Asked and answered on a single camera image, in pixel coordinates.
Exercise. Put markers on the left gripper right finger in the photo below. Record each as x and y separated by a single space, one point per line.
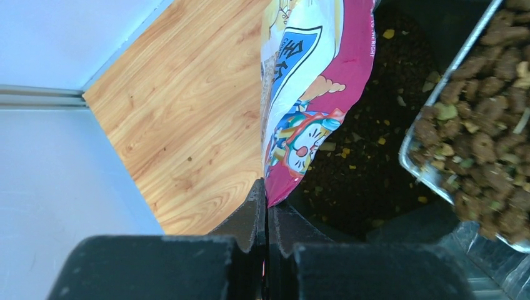
304 263

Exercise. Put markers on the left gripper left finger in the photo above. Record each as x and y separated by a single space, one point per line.
226 263

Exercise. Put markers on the cat food bag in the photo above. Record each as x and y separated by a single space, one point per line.
342 81

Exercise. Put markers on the aluminium frame rail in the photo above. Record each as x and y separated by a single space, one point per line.
25 97

